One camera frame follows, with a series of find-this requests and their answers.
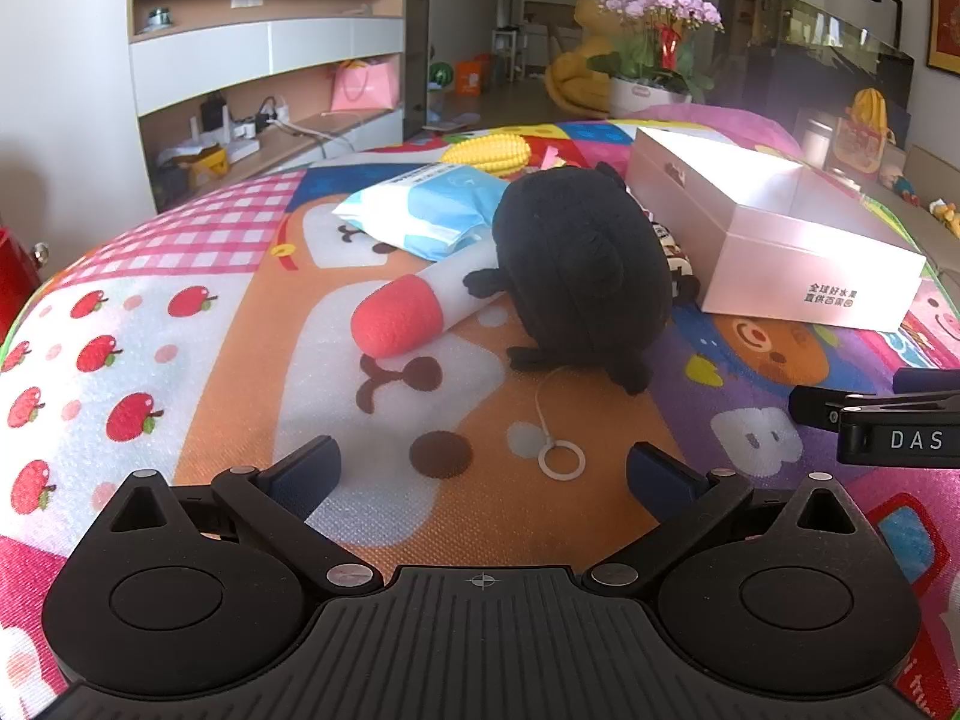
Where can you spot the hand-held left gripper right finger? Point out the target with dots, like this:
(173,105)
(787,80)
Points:
(664,484)

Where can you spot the watermelon ball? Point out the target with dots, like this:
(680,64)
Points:
(442,73)

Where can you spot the yellow backpack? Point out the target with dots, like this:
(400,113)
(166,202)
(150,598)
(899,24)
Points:
(870,101)

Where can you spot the orange plush toy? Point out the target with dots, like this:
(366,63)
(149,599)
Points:
(946,217)

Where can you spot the red framed wall picture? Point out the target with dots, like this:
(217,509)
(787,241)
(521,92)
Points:
(945,7)

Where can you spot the large yellow plush toy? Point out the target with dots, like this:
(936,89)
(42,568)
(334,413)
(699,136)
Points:
(577,82)

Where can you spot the white stool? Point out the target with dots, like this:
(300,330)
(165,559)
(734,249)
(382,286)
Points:
(507,52)

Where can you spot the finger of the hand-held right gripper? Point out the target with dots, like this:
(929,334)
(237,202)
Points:
(930,381)
(817,405)

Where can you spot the small plush toy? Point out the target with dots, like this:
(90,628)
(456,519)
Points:
(900,186)

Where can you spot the orange box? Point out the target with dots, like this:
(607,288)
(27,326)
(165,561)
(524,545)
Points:
(474,76)

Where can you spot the pink orchid plant in pot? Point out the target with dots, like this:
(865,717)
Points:
(652,37)

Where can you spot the white television cabinet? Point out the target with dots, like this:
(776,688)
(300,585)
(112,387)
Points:
(262,52)

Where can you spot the dark printed snack packet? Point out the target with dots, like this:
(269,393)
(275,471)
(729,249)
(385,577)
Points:
(679,266)

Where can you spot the blue wet wipes packet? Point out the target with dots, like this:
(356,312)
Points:
(435,206)

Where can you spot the small jar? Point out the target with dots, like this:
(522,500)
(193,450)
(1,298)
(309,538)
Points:
(159,19)

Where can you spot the pink cushion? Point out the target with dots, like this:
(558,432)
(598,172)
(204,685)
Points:
(720,120)

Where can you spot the beige sofa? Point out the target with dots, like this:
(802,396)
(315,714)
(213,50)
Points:
(937,172)

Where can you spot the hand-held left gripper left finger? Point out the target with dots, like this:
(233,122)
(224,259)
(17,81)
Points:
(304,476)

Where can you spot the colourful cartoon play mat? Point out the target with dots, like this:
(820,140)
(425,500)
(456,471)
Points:
(225,390)

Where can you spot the colourful cartoon gift bag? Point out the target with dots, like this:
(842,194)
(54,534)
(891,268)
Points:
(859,146)

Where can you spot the pink gift bag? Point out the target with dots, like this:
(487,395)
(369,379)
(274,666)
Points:
(365,86)

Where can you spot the black fish tank cabinet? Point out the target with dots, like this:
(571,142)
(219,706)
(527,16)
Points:
(810,67)

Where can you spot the black plush toy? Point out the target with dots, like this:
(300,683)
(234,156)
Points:
(577,270)

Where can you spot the pink cardboard box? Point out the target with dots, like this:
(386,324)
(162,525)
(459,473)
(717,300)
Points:
(780,232)

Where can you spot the red and white foam tube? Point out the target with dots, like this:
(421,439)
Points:
(397,315)

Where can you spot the yellow corn toy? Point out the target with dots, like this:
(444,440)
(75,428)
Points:
(487,154)

